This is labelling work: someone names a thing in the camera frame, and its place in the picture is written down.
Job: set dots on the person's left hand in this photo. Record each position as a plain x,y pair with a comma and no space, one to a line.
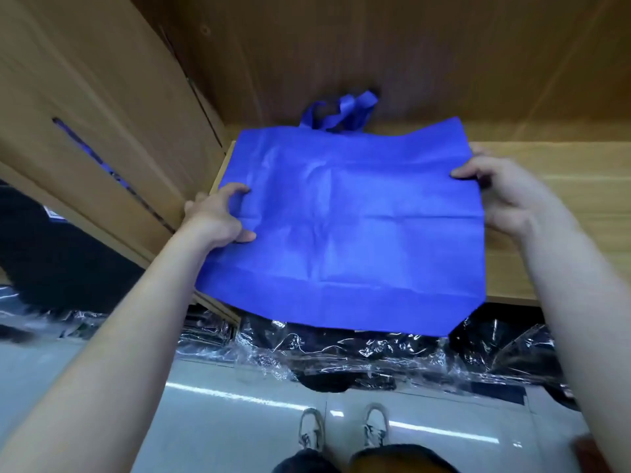
212,223

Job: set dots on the person's right hand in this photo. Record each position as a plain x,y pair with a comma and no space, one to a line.
513,197

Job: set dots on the blue non-woven bag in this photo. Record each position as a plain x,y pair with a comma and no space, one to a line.
345,221

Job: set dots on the wooden shelf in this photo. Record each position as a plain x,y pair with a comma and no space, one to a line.
394,54

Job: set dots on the person's right forearm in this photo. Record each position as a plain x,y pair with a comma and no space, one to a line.
587,330

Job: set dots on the person's left forearm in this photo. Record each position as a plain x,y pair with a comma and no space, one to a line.
108,369

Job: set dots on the person's left leg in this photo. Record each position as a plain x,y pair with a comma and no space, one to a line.
306,462

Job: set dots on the person's leg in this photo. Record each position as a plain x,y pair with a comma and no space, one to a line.
306,462
404,460

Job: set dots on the person's right shoe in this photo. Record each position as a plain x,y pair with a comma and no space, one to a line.
375,426

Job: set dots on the person's right leg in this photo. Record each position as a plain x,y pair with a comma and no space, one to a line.
404,460

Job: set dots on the black plastic-wrapped bag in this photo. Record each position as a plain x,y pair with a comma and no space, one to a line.
513,349
118,335

